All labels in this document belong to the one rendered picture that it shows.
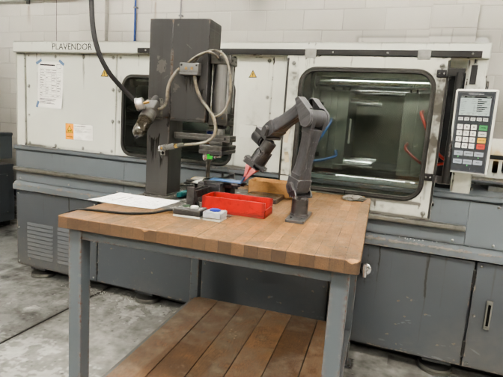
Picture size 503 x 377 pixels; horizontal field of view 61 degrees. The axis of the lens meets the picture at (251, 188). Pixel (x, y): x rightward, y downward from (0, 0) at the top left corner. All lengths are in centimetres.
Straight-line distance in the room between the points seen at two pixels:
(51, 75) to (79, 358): 210
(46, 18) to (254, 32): 284
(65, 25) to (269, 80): 410
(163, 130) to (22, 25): 494
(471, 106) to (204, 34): 122
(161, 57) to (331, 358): 134
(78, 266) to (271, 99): 139
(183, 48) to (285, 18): 294
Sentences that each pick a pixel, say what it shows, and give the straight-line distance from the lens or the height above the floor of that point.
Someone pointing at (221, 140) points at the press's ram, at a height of 116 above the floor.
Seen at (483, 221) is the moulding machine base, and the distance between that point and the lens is 236.
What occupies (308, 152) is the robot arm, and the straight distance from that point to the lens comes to 157.
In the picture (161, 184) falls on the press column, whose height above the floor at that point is 95.
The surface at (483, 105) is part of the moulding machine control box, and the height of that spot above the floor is 139.
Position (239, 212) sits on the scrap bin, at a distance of 159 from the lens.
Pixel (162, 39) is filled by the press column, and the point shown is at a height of 157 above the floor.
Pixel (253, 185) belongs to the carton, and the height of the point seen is 95.
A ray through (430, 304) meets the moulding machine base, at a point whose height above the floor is 39.
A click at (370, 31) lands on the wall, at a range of 455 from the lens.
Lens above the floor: 125
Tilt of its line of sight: 9 degrees down
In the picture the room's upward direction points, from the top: 4 degrees clockwise
